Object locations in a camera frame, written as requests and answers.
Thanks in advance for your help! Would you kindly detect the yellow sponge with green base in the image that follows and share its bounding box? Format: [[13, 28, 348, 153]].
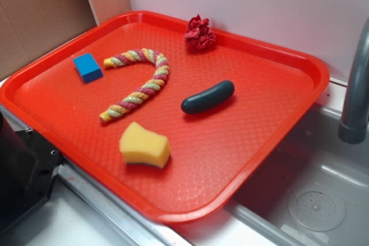
[[119, 122, 171, 168]]

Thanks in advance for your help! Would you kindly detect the dark green toy cucumber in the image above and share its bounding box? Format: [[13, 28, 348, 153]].
[[180, 80, 235, 115]]

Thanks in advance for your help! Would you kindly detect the red plastic tray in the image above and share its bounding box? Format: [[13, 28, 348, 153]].
[[1, 12, 329, 224]]

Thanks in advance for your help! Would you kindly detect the crumpled red cloth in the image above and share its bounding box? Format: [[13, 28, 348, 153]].
[[184, 14, 216, 50]]

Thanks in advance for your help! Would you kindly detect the blue rectangular block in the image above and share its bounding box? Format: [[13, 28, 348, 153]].
[[73, 53, 103, 84]]

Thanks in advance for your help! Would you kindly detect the grey plastic sink basin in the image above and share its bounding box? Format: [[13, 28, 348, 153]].
[[177, 105, 368, 245]]

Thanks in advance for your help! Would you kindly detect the grey sink faucet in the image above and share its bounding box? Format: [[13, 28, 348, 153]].
[[338, 21, 368, 144]]

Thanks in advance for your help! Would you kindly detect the brown cardboard panel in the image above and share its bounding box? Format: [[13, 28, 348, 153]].
[[1, 0, 131, 80]]

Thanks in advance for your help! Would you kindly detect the multicolour twisted rope toy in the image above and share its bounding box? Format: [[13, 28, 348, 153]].
[[99, 48, 170, 123]]

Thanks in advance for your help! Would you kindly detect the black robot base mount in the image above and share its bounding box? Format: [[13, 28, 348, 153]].
[[1, 115, 61, 235]]

